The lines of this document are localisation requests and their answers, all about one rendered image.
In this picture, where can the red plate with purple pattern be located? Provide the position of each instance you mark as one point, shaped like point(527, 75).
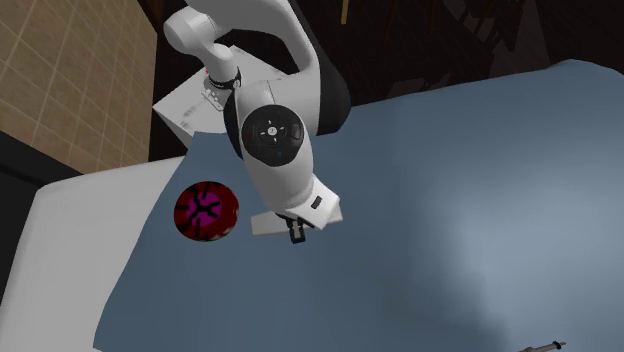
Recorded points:
point(206, 210)

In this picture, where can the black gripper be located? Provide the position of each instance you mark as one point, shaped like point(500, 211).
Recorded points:
point(295, 230)

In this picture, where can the thin grey metal tool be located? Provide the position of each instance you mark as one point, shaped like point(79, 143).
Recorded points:
point(545, 347)

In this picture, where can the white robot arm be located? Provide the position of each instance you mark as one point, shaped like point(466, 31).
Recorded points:
point(278, 185)

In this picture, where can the light grey robot stand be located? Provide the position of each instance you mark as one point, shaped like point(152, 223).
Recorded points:
point(181, 110)

